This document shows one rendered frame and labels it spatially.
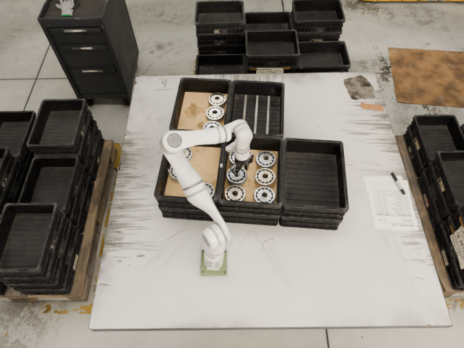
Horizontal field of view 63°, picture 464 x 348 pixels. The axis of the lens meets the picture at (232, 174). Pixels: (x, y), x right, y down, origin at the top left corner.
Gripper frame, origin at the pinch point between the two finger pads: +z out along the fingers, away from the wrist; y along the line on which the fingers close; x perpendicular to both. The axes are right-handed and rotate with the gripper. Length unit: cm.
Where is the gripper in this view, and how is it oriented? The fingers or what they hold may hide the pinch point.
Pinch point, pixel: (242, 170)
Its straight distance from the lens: 189.1
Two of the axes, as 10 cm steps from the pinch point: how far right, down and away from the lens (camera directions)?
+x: -6.4, -6.3, 4.3
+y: 7.7, -5.4, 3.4
